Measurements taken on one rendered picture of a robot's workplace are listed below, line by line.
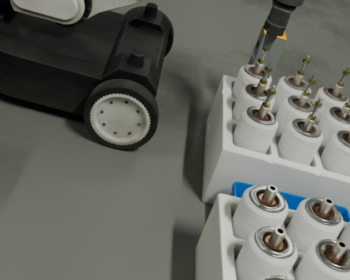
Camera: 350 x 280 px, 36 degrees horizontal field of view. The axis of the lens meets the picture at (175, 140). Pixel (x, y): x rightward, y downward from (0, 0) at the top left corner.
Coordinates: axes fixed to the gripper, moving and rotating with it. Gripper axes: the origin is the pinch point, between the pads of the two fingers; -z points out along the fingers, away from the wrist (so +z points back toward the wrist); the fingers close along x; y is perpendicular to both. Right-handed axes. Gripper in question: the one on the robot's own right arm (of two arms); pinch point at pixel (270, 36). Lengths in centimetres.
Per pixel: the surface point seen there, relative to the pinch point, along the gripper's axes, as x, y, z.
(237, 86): 3.2, -3.4, -16.1
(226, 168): 31.6, 2.5, -23.6
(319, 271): 66, 25, -13
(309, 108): 10.0, 16.5, -10.8
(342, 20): -157, 29, -36
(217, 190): 31.5, 2.5, -31.1
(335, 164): 22.0, 27.1, -16.6
